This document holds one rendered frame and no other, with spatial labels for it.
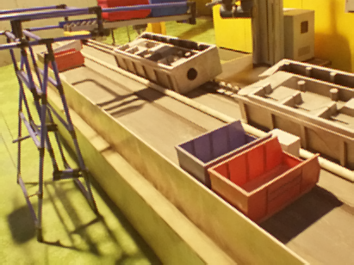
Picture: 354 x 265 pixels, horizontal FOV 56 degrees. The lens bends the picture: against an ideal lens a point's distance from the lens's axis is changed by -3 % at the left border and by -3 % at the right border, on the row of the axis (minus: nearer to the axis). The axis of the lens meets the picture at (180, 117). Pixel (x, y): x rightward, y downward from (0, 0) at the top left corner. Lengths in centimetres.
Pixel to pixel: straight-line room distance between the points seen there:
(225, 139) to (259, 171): 22
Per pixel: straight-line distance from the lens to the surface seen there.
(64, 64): 333
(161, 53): 241
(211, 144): 137
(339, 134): 129
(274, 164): 134
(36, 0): 836
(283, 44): 387
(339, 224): 116
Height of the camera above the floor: 152
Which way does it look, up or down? 24 degrees down
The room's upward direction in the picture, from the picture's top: 8 degrees counter-clockwise
